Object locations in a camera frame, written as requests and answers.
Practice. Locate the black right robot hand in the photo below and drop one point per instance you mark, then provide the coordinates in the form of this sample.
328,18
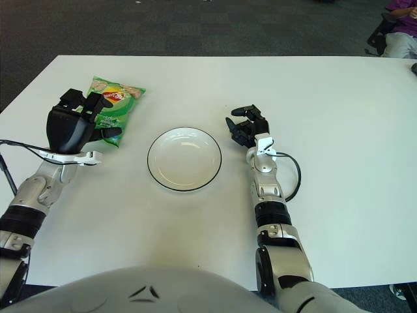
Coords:
257,127

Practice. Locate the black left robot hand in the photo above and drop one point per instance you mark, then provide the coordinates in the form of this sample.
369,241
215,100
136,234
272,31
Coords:
65,130

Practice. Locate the green potato chips bag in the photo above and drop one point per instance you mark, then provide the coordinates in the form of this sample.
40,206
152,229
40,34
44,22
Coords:
127,94

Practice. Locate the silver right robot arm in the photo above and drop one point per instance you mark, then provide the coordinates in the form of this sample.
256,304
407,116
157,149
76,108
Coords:
270,192

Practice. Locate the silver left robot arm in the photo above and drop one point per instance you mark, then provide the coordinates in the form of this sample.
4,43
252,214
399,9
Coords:
36,189

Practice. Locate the white plate black rim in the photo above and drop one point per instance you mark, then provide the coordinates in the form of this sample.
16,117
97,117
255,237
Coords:
184,159

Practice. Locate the black office chair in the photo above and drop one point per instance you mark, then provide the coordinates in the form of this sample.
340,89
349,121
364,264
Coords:
378,36

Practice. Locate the grey robot torso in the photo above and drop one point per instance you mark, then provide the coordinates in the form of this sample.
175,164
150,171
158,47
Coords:
97,293

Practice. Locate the dark object at table edge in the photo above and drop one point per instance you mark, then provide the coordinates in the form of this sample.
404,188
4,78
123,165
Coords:
414,68

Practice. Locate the seated person purple shirt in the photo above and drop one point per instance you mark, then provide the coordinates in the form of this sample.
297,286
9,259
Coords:
404,45

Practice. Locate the black chair wheel base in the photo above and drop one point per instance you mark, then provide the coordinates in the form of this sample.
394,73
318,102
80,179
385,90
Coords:
399,291

